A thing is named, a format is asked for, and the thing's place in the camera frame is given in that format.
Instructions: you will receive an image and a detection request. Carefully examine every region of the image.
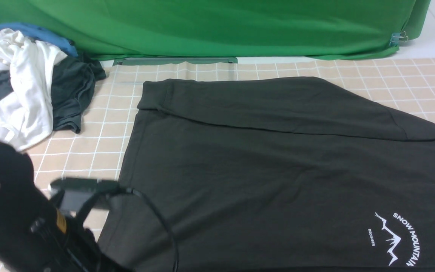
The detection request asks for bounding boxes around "dark gray long-sleeve shirt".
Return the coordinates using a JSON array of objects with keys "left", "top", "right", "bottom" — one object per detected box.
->
[{"left": 119, "top": 77, "right": 435, "bottom": 272}]

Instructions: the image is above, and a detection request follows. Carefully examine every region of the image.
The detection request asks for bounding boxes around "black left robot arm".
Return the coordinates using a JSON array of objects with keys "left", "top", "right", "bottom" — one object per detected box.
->
[{"left": 0, "top": 142, "right": 128, "bottom": 272}]

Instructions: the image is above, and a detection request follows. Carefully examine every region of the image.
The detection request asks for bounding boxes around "green metal base bar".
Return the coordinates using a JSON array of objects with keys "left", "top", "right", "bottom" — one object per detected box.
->
[{"left": 113, "top": 57, "right": 238, "bottom": 66}]

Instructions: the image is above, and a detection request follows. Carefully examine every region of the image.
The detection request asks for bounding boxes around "green backdrop cloth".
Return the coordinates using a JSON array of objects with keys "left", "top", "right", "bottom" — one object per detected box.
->
[{"left": 0, "top": 0, "right": 430, "bottom": 60}]

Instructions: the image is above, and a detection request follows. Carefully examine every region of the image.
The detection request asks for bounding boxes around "dark gray crumpled garment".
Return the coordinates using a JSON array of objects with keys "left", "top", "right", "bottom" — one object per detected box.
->
[{"left": 0, "top": 52, "right": 106, "bottom": 134}]

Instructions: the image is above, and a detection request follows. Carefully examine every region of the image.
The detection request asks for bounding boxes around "white crumpled garment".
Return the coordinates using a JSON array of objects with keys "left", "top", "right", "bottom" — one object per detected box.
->
[{"left": 0, "top": 29, "right": 67, "bottom": 150}]

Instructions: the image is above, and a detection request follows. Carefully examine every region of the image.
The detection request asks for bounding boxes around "blue binder clip lower right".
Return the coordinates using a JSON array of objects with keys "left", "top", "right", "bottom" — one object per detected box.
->
[{"left": 389, "top": 31, "right": 409, "bottom": 47}]

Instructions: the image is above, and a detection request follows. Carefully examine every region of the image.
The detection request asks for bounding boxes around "beige checkered tablecloth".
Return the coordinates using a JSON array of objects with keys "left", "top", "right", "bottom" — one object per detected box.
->
[{"left": 26, "top": 59, "right": 435, "bottom": 193}]

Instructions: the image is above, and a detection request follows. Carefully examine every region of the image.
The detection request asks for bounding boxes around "blue garment in pile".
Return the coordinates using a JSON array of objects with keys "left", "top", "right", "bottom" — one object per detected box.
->
[{"left": 0, "top": 22, "right": 79, "bottom": 73}]

